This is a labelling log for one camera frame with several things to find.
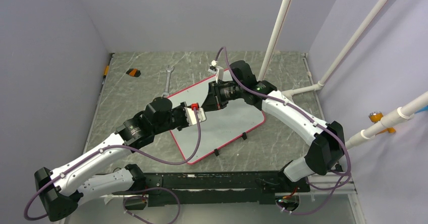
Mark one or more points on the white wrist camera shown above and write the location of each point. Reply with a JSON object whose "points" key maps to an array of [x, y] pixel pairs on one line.
{"points": [[194, 113], [215, 69]]}

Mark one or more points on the pink framed whiteboard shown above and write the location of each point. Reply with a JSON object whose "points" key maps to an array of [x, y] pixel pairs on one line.
{"points": [[220, 128]]}

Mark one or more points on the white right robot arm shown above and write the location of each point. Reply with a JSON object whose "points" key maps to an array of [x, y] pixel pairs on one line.
{"points": [[321, 137]]}

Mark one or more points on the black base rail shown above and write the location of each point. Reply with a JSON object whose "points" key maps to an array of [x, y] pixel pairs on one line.
{"points": [[262, 187]]}

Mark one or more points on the orange clamp on wall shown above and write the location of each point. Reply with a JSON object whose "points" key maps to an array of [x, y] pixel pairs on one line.
{"points": [[375, 117]]}

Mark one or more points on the orange black small object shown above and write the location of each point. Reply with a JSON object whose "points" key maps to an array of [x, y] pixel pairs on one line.
{"points": [[133, 72]]}

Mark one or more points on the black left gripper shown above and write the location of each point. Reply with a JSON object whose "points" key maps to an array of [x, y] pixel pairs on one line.
{"points": [[181, 108]]}

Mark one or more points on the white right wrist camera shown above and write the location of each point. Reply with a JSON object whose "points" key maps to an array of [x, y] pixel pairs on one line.
{"points": [[215, 69]]}

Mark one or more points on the white pvc pipe frame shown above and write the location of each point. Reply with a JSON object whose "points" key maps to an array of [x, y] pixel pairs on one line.
{"points": [[397, 116]]}

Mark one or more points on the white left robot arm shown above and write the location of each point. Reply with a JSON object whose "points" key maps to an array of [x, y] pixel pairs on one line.
{"points": [[63, 189]]}

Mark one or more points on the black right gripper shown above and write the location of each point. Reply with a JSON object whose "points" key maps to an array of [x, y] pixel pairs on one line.
{"points": [[214, 101]]}

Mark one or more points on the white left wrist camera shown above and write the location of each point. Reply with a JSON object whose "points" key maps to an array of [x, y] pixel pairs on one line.
{"points": [[194, 113]]}

